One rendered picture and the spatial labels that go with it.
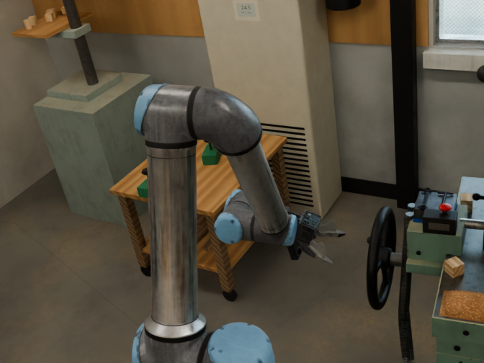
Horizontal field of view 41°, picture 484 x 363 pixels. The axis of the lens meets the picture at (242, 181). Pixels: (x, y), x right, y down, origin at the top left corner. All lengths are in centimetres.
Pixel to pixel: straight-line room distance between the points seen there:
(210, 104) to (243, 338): 56
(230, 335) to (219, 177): 139
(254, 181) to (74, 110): 198
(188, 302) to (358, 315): 141
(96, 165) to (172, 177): 211
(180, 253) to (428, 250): 64
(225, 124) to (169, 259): 34
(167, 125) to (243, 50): 172
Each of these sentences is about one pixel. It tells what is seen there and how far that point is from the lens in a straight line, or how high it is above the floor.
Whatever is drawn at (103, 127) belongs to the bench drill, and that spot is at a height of 61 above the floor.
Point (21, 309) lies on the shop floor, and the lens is 337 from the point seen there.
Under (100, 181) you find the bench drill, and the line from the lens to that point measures 357.
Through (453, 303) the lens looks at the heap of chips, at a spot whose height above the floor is 92.
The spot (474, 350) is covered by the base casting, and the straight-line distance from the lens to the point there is 171.
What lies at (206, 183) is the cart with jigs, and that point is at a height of 53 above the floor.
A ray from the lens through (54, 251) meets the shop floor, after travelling 366.
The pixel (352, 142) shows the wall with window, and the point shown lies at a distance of 342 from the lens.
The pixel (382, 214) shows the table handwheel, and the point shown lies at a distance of 177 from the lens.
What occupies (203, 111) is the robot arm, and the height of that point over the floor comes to 142.
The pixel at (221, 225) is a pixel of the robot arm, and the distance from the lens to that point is 187.
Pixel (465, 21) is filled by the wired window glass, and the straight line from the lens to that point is 307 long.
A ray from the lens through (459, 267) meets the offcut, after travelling 165.
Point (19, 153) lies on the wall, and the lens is 429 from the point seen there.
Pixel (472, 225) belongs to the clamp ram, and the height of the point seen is 95.
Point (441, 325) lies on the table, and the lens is 157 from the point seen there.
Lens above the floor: 199
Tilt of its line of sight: 31 degrees down
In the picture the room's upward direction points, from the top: 10 degrees counter-clockwise
